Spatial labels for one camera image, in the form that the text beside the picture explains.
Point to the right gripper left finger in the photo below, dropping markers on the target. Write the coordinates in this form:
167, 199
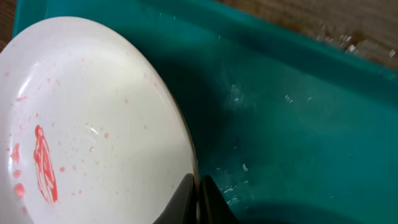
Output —
182, 207

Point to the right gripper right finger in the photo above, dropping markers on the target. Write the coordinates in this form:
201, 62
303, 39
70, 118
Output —
213, 207

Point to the white plate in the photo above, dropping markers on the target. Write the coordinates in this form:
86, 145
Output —
89, 131

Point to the teal plastic tray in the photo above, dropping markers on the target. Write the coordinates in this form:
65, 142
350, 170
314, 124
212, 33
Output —
290, 129

